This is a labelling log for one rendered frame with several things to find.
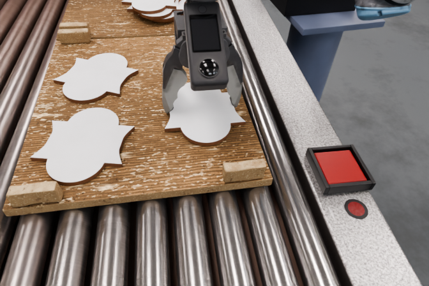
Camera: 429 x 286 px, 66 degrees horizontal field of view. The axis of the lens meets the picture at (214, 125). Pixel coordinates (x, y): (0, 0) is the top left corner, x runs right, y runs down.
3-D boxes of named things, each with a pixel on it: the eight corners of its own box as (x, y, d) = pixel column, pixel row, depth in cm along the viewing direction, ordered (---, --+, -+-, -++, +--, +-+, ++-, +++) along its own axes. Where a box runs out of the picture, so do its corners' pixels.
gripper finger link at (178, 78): (165, 95, 58) (189, 52, 53) (168, 117, 54) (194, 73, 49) (149, 89, 57) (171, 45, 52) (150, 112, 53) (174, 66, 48)
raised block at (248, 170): (261, 169, 48) (264, 156, 46) (265, 179, 46) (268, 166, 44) (221, 173, 47) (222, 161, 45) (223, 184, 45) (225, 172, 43)
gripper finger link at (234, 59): (248, 74, 53) (227, 29, 47) (251, 80, 52) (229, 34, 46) (221, 87, 54) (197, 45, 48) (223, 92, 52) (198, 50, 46)
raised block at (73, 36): (91, 39, 71) (88, 27, 69) (90, 43, 70) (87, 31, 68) (61, 40, 70) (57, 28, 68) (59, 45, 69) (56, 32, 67)
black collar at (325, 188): (349, 150, 54) (353, 143, 53) (372, 189, 48) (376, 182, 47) (304, 154, 53) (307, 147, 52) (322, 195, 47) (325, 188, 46)
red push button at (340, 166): (346, 155, 53) (350, 149, 52) (364, 186, 49) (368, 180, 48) (311, 158, 52) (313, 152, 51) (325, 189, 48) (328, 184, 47)
